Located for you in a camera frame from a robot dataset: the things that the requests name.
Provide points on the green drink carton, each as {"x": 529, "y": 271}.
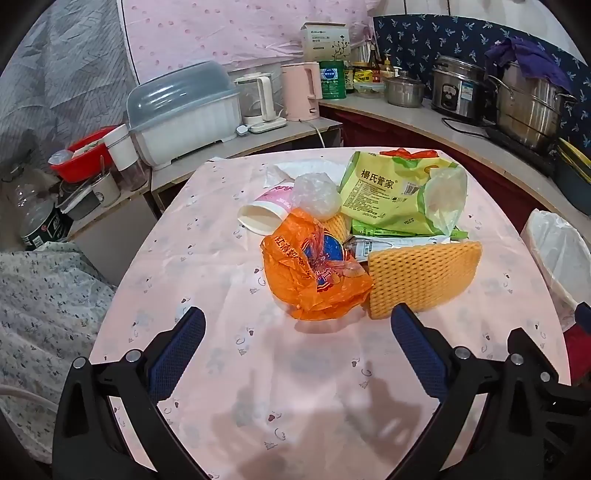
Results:
{"x": 392, "y": 228}

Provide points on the white cardboard box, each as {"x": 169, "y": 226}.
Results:
{"x": 323, "y": 41}

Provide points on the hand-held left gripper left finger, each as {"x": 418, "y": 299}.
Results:
{"x": 178, "y": 350}

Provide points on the small yellow foam net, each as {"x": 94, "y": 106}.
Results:
{"x": 333, "y": 227}

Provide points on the black tin can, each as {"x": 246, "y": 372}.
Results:
{"x": 44, "y": 228}

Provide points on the dark green container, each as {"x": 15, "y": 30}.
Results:
{"x": 572, "y": 180}

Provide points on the dark bottle green label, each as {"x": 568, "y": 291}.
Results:
{"x": 349, "y": 78}

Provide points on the pink white paper cup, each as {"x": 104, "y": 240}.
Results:
{"x": 270, "y": 207}

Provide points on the pink electric kettle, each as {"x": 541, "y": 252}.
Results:
{"x": 298, "y": 92}

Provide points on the pink dotted cloth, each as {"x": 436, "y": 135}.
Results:
{"x": 207, "y": 32}

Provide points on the red orange packet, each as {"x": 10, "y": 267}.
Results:
{"x": 406, "y": 153}

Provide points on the kitchen counter red base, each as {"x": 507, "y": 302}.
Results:
{"x": 461, "y": 143}

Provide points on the grey metal pan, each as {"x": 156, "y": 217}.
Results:
{"x": 78, "y": 205}

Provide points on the white side cabinet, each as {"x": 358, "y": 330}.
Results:
{"x": 207, "y": 159}

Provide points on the clear glass jar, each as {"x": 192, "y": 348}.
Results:
{"x": 23, "y": 194}

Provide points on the yellow lidded jar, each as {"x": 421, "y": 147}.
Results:
{"x": 361, "y": 73}

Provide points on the purple cloth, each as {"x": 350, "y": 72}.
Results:
{"x": 526, "y": 55}

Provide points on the white blender cup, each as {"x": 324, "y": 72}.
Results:
{"x": 123, "y": 154}

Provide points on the clear plastic bag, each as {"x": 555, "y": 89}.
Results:
{"x": 316, "y": 194}

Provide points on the silver packet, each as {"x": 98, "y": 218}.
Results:
{"x": 392, "y": 243}

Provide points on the large yellow foam net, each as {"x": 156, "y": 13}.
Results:
{"x": 415, "y": 277}

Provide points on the blue printed wall cloth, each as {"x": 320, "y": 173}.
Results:
{"x": 415, "y": 41}

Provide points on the green tin can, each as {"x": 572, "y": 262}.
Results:
{"x": 332, "y": 81}

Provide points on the pink printed tablecloth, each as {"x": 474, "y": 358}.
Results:
{"x": 221, "y": 277}

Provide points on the orange plastic bag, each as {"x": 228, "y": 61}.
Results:
{"x": 304, "y": 272}

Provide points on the yellow pump bottle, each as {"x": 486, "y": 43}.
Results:
{"x": 388, "y": 68}

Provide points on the clear plastic food container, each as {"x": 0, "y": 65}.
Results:
{"x": 371, "y": 90}

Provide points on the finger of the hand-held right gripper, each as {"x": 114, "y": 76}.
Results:
{"x": 584, "y": 317}

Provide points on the white tissue paper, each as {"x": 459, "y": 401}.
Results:
{"x": 314, "y": 167}

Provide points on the steel rice cooker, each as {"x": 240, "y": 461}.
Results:
{"x": 457, "y": 90}

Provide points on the white dish box grey lid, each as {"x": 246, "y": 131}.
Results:
{"x": 180, "y": 115}

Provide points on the bin with white liner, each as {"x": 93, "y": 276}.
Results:
{"x": 558, "y": 258}

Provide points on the small steel pot with lid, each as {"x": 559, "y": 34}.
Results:
{"x": 404, "y": 90}

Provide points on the black induction cooker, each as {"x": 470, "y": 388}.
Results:
{"x": 521, "y": 147}

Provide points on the brown sauce bottle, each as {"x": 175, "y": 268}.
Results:
{"x": 373, "y": 64}

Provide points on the large steel steamer pot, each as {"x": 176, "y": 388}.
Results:
{"x": 531, "y": 110}

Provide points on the small white pot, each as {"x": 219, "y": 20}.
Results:
{"x": 106, "y": 191}

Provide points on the green yellow snack bag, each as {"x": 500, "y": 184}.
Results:
{"x": 383, "y": 189}

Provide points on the white floral cloth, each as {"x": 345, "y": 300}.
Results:
{"x": 41, "y": 314}

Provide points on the red plastic basin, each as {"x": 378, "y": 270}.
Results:
{"x": 90, "y": 159}

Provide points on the white power plug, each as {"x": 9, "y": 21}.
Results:
{"x": 243, "y": 130}

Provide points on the red item beside bin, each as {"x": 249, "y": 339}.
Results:
{"x": 579, "y": 355}

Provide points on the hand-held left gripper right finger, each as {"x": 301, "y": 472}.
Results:
{"x": 418, "y": 350}

